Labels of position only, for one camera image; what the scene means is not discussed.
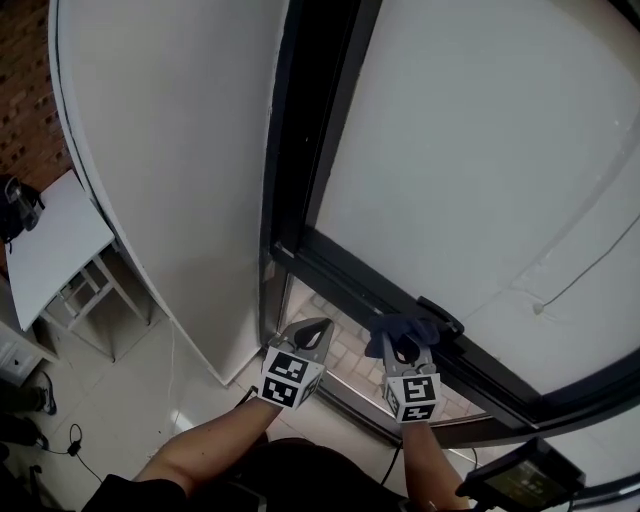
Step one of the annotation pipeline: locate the person's black clothing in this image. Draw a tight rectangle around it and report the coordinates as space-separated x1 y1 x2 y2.
74 437 409 512

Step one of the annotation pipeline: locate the person's left forearm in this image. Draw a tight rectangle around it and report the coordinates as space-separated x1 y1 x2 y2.
133 393 281 497

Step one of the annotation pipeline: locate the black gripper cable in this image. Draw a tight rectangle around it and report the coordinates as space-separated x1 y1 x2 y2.
233 387 262 410
380 443 403 487

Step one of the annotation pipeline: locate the black window handle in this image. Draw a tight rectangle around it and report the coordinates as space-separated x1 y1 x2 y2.
416 295 466 337

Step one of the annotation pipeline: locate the black window frame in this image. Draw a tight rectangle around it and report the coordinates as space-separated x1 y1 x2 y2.
258 0 640 449

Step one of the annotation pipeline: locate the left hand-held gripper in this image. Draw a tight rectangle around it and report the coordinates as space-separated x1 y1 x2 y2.
258 317 335 412

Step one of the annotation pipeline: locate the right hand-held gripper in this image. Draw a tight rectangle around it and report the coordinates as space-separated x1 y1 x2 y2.
381 332 443 426

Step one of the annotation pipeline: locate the white chair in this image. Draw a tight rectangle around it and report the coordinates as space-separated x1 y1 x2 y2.
43 247 152 364

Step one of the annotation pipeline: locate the black screen device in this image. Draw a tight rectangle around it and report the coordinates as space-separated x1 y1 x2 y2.
455 436 587 512

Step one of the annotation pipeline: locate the person's right forearm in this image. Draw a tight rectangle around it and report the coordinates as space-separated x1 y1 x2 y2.
399 418 467 507

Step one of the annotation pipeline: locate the dark blue cloth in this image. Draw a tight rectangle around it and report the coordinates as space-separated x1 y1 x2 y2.
365 313 442 359

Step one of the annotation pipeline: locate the white table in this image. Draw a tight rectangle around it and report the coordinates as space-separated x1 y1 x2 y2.
6 169 118 333

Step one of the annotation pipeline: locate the black cable with adapter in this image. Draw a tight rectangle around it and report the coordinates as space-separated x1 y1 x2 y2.
34 423 107 484

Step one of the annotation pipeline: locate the white cabinet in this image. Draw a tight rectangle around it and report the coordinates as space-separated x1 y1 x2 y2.
0 319 60 387

